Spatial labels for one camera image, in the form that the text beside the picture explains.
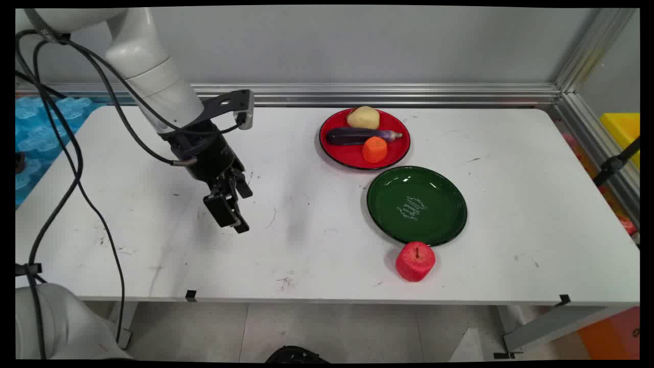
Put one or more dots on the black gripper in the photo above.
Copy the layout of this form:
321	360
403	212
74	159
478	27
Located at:
204	151

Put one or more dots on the purple toy eggplant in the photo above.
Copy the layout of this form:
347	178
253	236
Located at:
352	136

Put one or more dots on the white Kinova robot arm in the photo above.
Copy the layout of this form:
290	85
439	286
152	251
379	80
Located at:
138	56

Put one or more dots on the black tape marker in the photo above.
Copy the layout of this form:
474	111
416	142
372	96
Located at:
564	299
190	295

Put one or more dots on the red plate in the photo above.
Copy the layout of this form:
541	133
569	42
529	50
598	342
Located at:
347	151

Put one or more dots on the orange toy carrot piece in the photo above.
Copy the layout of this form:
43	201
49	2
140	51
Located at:
375	150

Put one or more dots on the beige toy potato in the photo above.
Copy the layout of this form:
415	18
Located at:
364	117

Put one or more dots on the white table leg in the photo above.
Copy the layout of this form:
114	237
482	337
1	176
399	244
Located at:
122	322

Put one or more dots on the black round floor object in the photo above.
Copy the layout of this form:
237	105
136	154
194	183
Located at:
296	355

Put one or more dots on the green plate with white print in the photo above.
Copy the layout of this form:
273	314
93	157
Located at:
416	204

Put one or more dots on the red toy apple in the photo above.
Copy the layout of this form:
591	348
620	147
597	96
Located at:
415	261

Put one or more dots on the blue foam floor mat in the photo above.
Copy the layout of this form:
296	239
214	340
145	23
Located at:
38	138

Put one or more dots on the grey metal table leg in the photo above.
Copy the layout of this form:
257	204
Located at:
552	327

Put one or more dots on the black stand pole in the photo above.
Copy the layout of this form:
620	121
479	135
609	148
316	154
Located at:
613	164

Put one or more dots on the yellow plastic box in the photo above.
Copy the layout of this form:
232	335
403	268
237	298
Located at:
621	130

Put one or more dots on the small red floor object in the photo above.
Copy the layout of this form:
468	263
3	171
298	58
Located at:
626	225

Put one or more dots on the orange bin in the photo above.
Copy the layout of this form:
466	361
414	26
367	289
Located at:
610	332

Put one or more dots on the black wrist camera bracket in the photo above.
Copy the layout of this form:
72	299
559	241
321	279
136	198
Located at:
225	102

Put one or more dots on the horizontal aluminium frame rail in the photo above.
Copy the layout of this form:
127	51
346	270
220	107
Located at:
383	95

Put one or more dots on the sloping aluminium side rail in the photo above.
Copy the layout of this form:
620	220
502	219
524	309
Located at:
598	143

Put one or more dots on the upright aluminium frame post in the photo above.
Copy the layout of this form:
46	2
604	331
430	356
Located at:
592	48

